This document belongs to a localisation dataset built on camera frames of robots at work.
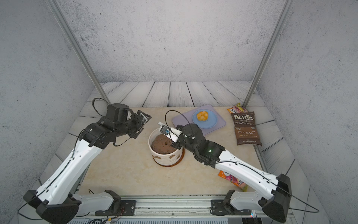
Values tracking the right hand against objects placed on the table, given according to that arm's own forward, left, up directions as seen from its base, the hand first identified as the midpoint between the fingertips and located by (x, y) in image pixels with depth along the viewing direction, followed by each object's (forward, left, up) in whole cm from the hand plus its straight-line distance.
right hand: (170, 128), depth 67 cm
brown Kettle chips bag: (+24, -51, -31) cm, 64 cm away
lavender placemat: (+31, -34, -35) cm, 57 cm away
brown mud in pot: (+4, +7, -22) cm, 23 cm away
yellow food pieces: (+34, -20, -30) cm, 49 cm away
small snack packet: (+43, -50, -30) cm, 72 cm away
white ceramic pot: (-6, +4, -20) cm, 22 cm away
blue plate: (+29, -26, -31) cm, 49 cm away
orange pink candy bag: (-13, -33, -31) cm, 48 cm away
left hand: (+3, +9, +2) cm, 10 cm away
